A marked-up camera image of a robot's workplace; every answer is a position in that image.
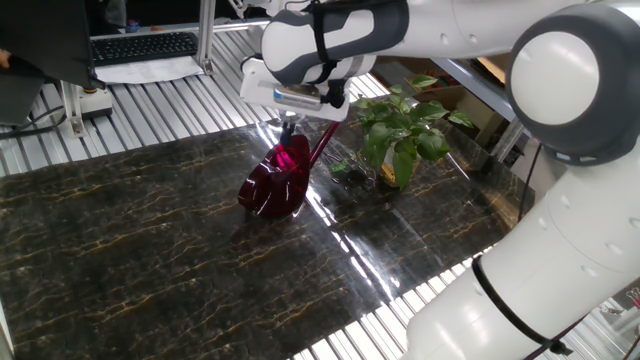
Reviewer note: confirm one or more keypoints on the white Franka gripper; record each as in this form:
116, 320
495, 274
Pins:
257, 85

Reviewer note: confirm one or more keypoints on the dark red watering can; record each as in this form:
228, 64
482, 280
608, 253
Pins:
275, 185

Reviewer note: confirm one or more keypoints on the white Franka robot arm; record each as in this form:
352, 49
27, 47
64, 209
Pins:
550, 275

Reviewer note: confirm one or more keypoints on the yellow plant pot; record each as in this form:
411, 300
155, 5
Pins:
385, 172

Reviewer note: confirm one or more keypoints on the green leafy plant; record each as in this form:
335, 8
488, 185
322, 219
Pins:
400, 125

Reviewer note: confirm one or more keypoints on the white paper sheet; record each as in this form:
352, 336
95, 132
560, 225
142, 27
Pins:
145, 72

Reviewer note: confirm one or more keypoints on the black marble pattern mat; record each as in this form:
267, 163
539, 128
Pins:
150, 225

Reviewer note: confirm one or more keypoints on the black keyboard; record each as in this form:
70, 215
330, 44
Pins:
142, 47

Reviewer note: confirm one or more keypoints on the brown cardboard box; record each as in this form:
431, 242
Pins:
465, 102

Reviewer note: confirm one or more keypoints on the white emergency stop box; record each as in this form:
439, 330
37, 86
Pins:
97, 102

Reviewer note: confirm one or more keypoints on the black monitor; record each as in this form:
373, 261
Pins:
45, 35

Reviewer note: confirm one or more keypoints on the dark grey case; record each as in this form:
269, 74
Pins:
17, 97

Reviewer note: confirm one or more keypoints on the silver wrist camera blue caps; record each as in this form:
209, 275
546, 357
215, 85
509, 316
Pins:
297, 97

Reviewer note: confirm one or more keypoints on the aluminium upright post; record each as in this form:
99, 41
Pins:
206, 35

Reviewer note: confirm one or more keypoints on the aluminium shelf frame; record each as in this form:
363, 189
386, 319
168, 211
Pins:
475, 85

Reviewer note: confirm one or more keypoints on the short aluminium bracket post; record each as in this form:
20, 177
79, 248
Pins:
72, 107

